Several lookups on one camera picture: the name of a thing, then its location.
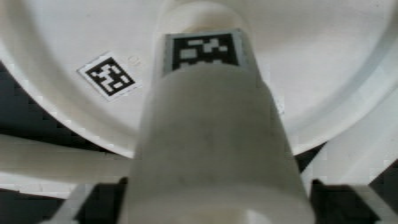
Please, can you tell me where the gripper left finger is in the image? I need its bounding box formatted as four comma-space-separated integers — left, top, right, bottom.
41, 178, 129, 224

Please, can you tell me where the white round table top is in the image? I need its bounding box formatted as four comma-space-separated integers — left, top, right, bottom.
0, 0, 398, 155

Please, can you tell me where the white cylindrical table leg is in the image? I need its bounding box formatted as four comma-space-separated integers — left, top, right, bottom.
117, 0, 314, 224

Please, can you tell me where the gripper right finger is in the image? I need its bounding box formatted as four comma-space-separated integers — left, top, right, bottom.
309, 179, 398, 224

